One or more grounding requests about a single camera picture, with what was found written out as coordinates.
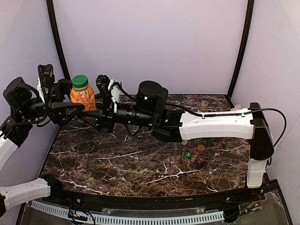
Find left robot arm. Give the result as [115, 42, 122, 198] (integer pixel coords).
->
[0, 75, 83, 215]

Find large yellow tea bottle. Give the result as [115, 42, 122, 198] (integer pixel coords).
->
[231, 104, 242, 111]

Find black frame post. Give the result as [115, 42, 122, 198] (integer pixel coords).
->
[227, 0, 255, 99]
[46, 0, 72, 81]

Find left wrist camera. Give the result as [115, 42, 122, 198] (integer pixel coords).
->
[37, 64, 55, 104]

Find orange juice bottle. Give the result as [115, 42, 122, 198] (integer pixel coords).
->
[70, 84, 97, 112]

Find gold brown bottle cap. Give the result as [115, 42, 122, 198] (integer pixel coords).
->
[197, 144, 205, 152]

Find black front rail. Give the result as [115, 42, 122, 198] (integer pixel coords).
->
[41, 174, 266, 211]

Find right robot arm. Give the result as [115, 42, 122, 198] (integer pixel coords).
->
[80, 81, 276, 188]

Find green bottle cap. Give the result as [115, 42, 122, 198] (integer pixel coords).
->
[185, 152, 192, 159]

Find left black frame post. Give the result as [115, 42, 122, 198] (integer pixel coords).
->
[46, 0, 72, 81]

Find brown coffee glass bottle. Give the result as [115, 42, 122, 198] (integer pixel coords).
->
[198, 100, 208, 113]

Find right black frame post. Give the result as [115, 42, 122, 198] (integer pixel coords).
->
[227, 0, 255, 99]

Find cream white bottle cap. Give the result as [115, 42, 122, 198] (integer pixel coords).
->
[181, 140, 188, 145]

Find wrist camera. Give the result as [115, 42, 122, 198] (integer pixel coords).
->
[96, 75, 120, 113]
[37, 64, 55, 104]

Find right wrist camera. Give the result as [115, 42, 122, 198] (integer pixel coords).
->
[96, 75, 120, 113]

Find large dark green cap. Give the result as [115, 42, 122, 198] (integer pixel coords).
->
[72, 75, 89, 89]

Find white slotted cable duct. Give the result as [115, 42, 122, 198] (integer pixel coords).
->
[31, 201, 225, 225]

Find green plastic bottle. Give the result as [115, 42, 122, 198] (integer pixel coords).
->
[202, 138, 215, 144]

